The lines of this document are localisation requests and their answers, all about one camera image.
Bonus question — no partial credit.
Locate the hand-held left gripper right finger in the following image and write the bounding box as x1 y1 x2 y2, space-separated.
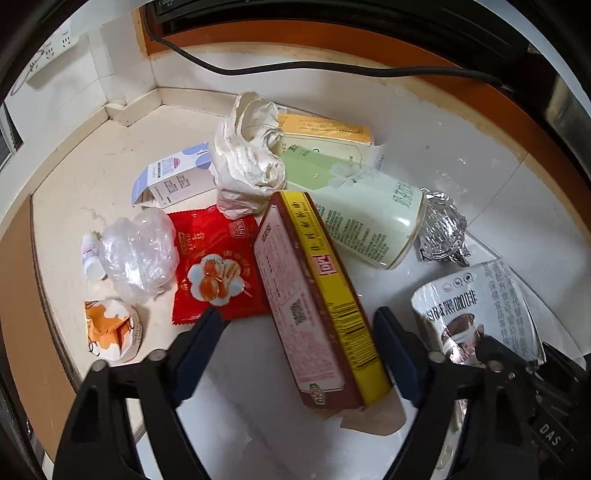
373 306 541 480

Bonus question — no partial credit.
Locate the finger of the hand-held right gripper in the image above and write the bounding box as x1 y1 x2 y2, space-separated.
475 335 548 385

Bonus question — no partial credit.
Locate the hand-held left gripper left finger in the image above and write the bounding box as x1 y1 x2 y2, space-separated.
53 307 232 480

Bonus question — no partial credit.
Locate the silver coffee packet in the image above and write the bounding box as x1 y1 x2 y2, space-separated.
411 259 548 370

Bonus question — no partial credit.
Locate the red and yellow carton box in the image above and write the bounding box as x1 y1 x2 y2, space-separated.
253 191 393 409

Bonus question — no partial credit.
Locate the green paper cup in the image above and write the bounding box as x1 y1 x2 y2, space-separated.
277 151 428 270

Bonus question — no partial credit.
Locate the yellow and cream carton box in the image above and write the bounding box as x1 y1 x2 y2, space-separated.
276 112 387 171

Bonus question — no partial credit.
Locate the brown cardboard scrap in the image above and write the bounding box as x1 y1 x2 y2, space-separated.
330 392 407 437

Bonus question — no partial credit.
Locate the red snack packet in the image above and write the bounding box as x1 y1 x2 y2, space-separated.
167 208 271 326

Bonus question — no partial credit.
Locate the orange and white paper wrapper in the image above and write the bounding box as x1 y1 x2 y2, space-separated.
83 298 144 363

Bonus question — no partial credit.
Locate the crumpled clear plastic bag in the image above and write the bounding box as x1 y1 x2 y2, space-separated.
98 208 180 305

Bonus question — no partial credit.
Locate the crumpled foil wrapper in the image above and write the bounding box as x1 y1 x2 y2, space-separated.
418 187 472 267

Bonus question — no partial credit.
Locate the small white bottle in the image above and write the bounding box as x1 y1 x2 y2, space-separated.
82 232 108 281

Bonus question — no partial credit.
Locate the blue and white carton box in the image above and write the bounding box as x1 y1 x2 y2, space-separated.
131 142 220 207

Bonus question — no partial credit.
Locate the brown cardboard sheet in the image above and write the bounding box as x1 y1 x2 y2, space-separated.
0 196 77 457

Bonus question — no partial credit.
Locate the crumpled white paper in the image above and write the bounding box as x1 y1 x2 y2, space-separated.
209 91 288 221

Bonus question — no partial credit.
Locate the white power strip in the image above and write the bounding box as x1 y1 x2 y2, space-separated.
9 25 77 90

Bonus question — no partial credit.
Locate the black cable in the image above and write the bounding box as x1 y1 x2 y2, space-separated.
143 9 506 88

